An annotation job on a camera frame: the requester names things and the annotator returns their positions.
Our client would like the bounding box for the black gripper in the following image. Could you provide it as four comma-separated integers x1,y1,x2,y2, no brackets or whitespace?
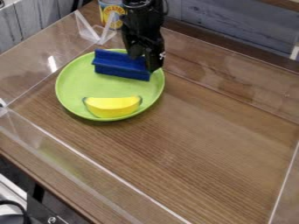
121,2,164,73

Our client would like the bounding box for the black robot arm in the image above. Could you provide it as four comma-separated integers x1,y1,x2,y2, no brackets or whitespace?
120,0,164,73

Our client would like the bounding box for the green round plate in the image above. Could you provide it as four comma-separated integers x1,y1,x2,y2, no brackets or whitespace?
55,52,165,122

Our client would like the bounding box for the yellow labelled tin can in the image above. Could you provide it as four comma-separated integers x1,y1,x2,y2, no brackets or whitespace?
97,0,125,30

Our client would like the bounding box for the yellow half-round block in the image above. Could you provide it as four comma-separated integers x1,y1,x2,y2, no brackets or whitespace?
81,95,143,118

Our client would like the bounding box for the clear acrylic corner bracket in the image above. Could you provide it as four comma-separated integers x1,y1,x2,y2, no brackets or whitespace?
75,10,117,46

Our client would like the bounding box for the clear acrylic tray wall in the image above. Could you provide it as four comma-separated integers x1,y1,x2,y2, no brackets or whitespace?
0,16,299,224

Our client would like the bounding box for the black cable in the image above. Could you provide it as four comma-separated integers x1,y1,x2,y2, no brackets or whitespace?
0,199,31,224

